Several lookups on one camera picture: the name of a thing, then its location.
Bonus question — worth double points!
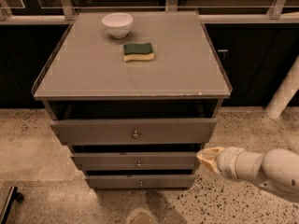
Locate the grey bottom drawer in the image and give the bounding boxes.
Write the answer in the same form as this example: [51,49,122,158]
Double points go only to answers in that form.
[86,175,195,189]

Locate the grey drawer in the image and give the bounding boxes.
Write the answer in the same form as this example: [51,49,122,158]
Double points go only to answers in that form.
[50,119,216,146]
[71,152,199,171]
[86,175,195,189]

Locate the grey top drawer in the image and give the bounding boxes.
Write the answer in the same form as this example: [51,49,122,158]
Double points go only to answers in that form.
[50,119,216,146]

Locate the grey middle drawer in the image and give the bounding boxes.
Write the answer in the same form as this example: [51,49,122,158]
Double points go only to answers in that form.
[71,152,199,171]

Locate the grey drawer cabinet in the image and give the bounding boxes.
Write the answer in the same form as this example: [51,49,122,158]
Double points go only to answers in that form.
[32,11,232,177]

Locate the white diagonal pole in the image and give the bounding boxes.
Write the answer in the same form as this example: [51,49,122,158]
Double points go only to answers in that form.
[265,56,299,119]

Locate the green yellow sponge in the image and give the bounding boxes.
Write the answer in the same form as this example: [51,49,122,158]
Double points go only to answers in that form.
[122,43,154,62]

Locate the white ceramic bowl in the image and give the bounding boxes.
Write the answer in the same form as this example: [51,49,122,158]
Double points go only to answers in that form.
[102,12,134,38]

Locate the black caster base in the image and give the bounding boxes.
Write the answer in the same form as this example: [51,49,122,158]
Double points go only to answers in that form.
[0,186,23,224]

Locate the metal window railing frame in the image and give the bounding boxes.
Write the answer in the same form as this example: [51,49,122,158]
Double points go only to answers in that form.
[0,0,299,24]

